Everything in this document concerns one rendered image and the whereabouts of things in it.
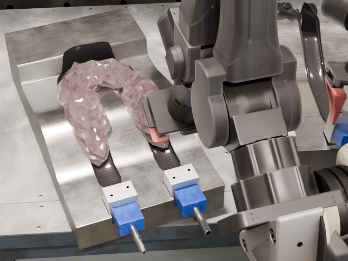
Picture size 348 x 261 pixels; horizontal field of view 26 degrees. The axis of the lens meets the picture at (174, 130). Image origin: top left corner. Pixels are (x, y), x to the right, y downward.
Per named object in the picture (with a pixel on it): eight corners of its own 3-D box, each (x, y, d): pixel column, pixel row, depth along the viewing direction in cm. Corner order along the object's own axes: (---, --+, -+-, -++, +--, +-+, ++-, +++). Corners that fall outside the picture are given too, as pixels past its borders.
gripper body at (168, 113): (145, 98, 109) (151, 74, 102) (212, 85, 111) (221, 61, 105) (157, 139, 107) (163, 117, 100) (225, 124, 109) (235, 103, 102)
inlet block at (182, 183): (221, 239, 121) (223, 217, 118) (193, 248, 120) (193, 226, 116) (190, 185, 131) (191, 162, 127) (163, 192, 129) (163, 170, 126)
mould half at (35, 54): (223, 206, 131) (226, 161, 123) (78, 250, 123) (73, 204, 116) (129, 50, 165) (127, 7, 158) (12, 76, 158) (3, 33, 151)
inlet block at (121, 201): (159, 259, 118) (159, 236, 115) (129, 268, 117) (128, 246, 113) (131, 202, 128) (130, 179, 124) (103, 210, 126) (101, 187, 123)
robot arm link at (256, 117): (244, 160, 77) (292, 149, 78) (219, 65, 78) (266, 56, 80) (221, 174, 85) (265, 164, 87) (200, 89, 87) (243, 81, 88)
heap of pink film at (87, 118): (180, 144, 134) (180, 110, 129) (84, 170, 129) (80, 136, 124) (132, 63, 152) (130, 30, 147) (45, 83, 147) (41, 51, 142)
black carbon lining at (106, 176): (186, 171, 130) (186, 142, 126) (102, 194, 126) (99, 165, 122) (122, 62, 154) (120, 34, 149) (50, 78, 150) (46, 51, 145)
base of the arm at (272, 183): (239, 228, 73) (350, 202, 76) (218, 148, 75) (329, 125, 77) (218, 235, 81) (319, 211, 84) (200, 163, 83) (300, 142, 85)
